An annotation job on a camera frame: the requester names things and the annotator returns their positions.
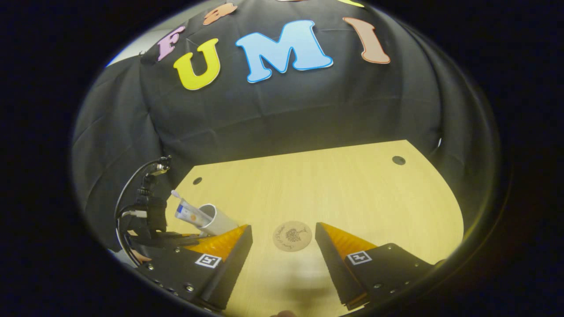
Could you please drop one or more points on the round wooden coaster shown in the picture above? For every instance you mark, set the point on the round wooden coaster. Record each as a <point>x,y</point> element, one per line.
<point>292,236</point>

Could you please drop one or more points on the pink toothbrush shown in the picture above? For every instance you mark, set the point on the pink toothbrush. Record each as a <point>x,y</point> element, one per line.
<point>176,194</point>

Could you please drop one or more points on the black backdrop cloth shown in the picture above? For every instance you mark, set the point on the black backdrop cloth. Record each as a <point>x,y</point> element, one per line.
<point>286,110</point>

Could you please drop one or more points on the wooden desktop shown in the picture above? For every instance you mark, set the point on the wooden desktop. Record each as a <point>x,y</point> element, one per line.
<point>330,189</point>

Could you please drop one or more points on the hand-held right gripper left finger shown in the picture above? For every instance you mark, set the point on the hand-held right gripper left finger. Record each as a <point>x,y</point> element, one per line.
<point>233,268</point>

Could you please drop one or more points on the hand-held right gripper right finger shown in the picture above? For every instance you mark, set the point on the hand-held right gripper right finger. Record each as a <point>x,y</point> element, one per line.
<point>337,268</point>

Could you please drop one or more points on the white toothpaste tube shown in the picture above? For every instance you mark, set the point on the white toothpaste tube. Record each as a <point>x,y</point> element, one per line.
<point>191,215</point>

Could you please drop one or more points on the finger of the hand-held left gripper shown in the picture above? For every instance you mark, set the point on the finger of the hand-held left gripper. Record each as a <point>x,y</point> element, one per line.
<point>191,236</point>

